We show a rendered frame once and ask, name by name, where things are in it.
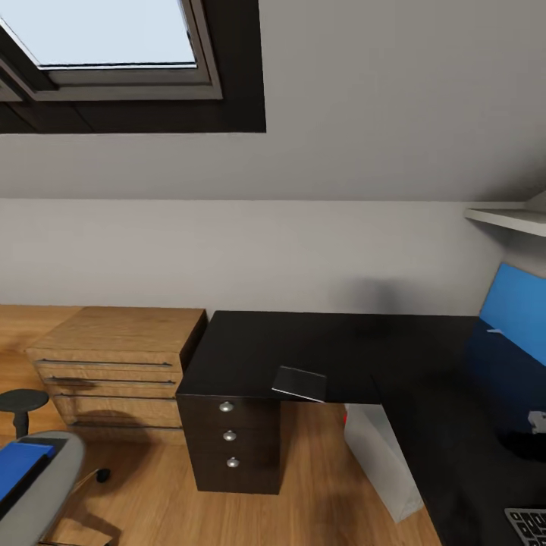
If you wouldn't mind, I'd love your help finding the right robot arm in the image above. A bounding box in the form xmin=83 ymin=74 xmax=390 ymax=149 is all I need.
xmin=498 ymin=410 xmax=546 ymax=464

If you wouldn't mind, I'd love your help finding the keyboard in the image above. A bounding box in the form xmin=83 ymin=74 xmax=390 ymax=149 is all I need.
xmin=504 ymin=508 xmax=546 ymax=546

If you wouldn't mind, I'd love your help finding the notebook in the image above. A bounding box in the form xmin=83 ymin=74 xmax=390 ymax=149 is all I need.
xmin=272 ymin=366 xmax=327 ymax=403

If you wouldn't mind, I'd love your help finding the swivel chair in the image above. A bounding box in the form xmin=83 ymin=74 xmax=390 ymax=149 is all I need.
xmin=0 ymin=389 xmax=110 ymax=546

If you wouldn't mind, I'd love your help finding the folder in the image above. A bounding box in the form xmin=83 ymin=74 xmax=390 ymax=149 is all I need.
xmin=0 ymin=442 xmax=56 ymax=515

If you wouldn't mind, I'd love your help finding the mouse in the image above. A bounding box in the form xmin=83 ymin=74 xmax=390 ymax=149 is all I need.
xmin=494 ymin=422 xmax=518 ymax=436

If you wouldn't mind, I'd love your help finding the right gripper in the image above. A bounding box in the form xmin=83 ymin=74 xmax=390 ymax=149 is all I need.
xmin=498 ymin=431 xmax=546 ymax=464

